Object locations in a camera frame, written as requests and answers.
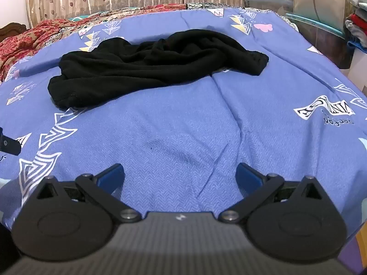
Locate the carved wooden headboard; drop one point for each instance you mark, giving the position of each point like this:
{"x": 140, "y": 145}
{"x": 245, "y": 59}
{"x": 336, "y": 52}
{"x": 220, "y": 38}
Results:
{"x": 10, "y": 31}

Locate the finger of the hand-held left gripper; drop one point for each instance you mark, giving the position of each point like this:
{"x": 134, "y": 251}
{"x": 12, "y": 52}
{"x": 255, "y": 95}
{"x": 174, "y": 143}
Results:
{"x": 8, "y": 144}

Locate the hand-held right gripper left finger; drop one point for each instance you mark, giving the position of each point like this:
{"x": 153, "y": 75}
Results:
{"x": 110, "y": 177}

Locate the blue printed blanket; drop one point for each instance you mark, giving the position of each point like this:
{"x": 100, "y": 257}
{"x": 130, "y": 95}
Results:
{"x": 177, "y": 131}

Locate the black pants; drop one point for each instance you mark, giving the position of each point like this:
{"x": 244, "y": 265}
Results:
{"x": 149, "y": 63}

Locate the red floral patchwork quilt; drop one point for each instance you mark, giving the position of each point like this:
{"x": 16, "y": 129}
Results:
{"x": 37, "y": 37}

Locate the teal plastic rail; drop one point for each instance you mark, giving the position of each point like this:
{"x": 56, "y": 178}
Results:
{"x": 315, "y": 23}

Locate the pile of folded clothes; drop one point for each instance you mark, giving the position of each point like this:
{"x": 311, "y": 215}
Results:
{"x": 357, "y": 23}

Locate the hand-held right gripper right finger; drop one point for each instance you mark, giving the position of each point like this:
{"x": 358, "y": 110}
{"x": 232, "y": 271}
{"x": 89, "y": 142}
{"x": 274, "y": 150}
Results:
{"x": 249, "y": 177}

